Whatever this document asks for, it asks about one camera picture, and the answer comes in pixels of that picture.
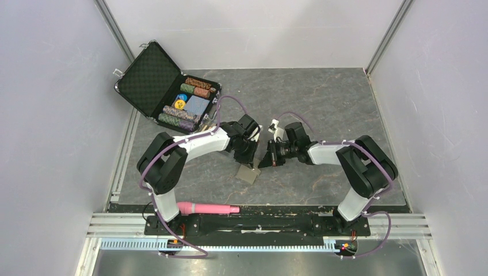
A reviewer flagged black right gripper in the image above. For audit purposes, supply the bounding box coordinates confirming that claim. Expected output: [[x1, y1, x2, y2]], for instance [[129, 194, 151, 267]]
[[258, 139, 298, 168]]

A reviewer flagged beige card holder wallet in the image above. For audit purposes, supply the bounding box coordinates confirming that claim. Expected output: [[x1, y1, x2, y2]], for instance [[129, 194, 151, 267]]
[[235, 158, 261, 184]]

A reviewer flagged pink cylindrical marker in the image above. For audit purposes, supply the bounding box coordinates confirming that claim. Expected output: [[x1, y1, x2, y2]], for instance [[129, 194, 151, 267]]
[[177, 202, 240, 215]]

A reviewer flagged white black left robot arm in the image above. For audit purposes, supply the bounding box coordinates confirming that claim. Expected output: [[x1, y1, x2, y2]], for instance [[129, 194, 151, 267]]
[[136, 114, 262, 235]]

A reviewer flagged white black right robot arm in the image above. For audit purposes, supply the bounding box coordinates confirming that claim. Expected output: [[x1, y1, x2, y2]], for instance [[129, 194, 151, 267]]
[[258, 121, 398, 235]]

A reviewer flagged black poker chip case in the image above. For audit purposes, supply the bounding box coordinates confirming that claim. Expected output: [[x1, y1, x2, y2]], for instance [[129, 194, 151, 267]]
[[114, 40, 222, 134]]

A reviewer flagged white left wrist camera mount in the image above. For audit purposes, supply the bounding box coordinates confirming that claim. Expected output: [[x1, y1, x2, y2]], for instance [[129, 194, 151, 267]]
[[249, 125, 262, 141]]

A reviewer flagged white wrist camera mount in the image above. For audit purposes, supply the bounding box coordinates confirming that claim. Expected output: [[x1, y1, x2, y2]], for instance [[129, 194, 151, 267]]
[[268, 118, 284, 141], [249, 125, 262, 141]]

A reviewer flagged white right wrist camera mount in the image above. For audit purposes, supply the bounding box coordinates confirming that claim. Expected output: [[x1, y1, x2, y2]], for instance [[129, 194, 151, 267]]
[[268, 118, 284, 141]]

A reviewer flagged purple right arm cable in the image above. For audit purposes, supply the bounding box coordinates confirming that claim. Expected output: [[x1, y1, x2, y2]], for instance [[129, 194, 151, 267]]
[[276, 111, 395, 259]]

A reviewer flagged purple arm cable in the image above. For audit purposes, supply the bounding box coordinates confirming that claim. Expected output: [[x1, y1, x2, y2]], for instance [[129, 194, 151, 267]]
[[138, 95, 249, 260], [276, 111, 395, 259]]

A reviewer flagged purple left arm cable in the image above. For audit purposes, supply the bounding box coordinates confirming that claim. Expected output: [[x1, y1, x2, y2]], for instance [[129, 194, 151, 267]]
[[138, 95, 249, 260]]

